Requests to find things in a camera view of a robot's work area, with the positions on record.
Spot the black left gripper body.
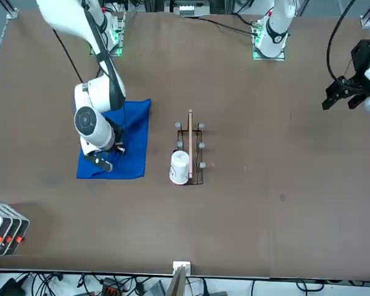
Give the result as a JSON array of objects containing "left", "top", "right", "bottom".
[{"left": 337, "top": 39, "right": 370, "bottom": 94}]

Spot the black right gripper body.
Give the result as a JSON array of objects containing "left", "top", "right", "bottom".
[{"left": 105, "top": 118, "right": 127, "bottom": 155}]

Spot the blue towel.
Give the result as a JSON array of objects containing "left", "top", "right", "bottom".
[{"left": 76, "top": 98, "right": 152, "bottom": 180}]

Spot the white smiley cup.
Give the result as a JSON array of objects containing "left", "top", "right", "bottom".
[{"left": 167, "top": 150, "right": 192, "bottom": 186}]

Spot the white power strip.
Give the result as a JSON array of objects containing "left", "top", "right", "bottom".
[{"left": 178, "top": 3, "right": 195, "bottom": 17}]

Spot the black orange hub device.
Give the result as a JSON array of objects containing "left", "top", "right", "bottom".
[{"left": 101, "top": 278, "right": 125, "bottom": 296}]

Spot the large black power adapter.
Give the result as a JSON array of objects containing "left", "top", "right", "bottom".
[{"left": 0, "top": 276, "right": 26, "bottom": 296}]

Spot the thick black hose cable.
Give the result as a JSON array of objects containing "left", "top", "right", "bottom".
[{"left": 326, "top": 0, "right": 358, "bottom": 81}]

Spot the black wire cup rack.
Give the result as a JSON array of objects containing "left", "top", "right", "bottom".
[{"left": 174, "top": 109, "right": 206, "bottom": 186}]

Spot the black base cable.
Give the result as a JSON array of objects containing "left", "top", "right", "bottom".
[{"left": 196, "top": 16, "right": 254, "bottom": 36}]

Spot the aluminium camera post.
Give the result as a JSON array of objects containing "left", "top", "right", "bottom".
[{"left": 166, "top": 260, "right": 192, "bottom": 296}]

